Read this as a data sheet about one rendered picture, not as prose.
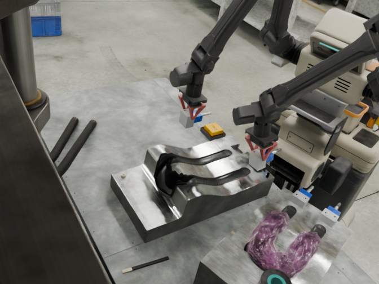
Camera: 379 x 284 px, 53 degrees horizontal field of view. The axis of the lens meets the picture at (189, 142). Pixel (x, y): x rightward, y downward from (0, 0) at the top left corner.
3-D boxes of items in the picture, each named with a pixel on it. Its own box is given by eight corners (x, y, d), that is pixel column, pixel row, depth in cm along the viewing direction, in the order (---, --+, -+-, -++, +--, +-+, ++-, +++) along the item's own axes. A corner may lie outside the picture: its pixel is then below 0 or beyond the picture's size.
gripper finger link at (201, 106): (188, 124, 140) (192, 103, 134) (178, 114, 144) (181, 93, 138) (203, 121, 143) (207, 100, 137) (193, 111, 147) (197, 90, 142)
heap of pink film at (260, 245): (277, 208, 125) (284, 191, 120) (326, 240, 117) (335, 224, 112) (233, 253, 108) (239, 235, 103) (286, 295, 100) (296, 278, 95)
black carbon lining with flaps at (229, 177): (226, 151, 143) (232, 132, 137) (253, 178, 133) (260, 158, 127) (144, 175, 125) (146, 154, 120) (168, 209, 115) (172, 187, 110)
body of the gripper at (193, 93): (192, 106, 135) (195, 89, 130) (177, 92, 141) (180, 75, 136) (207, 103, 138) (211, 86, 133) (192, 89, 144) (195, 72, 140)
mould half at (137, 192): (225, 152, 154) (233, 125, 146) (267, 195, 138) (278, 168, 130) (110, 186, 128) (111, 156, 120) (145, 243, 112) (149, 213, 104)
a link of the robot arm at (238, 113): (282, 114, 114) (274, 88, 116) (246, 119, 112) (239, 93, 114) (269, 128, 125) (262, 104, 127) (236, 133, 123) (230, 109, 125)
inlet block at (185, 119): (206, 114, 153) (208, 103, 150) (213, 121, 150) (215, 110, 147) (179, 121, 147) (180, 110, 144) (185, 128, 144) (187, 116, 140)
